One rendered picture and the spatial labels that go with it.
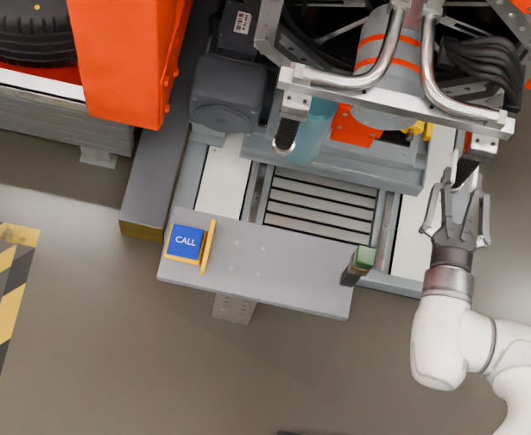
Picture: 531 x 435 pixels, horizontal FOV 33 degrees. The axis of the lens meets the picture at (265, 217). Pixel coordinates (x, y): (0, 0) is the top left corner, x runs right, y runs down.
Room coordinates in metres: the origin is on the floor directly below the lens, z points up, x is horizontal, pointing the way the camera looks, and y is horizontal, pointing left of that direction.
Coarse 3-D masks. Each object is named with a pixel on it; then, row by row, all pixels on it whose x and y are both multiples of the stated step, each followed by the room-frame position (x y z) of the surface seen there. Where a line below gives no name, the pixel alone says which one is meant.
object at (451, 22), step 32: (288, 0) 1.02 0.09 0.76; (320, 0) 1.03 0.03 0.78; (352, 0) 1.03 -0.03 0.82; (384, 0) 1.07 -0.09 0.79; (448, 0) 1.05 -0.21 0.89; (480, 0) 1.06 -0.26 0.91; (320, 32) 1.04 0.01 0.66; (352, 32) 1.08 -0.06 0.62; (448, 32) 1.13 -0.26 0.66; (480, 32) 1.06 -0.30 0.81; (512, 32) 1.07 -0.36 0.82; (352, 64) 1.01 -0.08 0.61
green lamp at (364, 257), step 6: (360, 246) 0.60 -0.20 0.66; (366, 246) 0.60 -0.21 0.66; (360, 252) 0.58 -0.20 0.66; (366, 252) 0.59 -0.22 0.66; (372, 252) 0.59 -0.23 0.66; (354, 258) 0.57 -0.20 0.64; (360, 258) 0.57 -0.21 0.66; (366, 258) 0.57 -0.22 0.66; (372, 258) 0.58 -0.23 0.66; (354, 264) 0.56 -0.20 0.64; (360, 264) 0.56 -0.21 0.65; (366, 264) 0.56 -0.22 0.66; (372, 264) 0.57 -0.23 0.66
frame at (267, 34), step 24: (264, 0) 0.91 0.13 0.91; (504, 0) 0.95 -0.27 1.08; (264, 24) 0.91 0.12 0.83; (528, 24) 0.96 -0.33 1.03; (264, 48) 0.91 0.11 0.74; (288, 48) 0.96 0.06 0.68; (528, 48) 0.96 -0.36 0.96; (528, 72) 0.96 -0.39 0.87; (456, 96) 0.97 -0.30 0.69; (480, 96) 0.96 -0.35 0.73
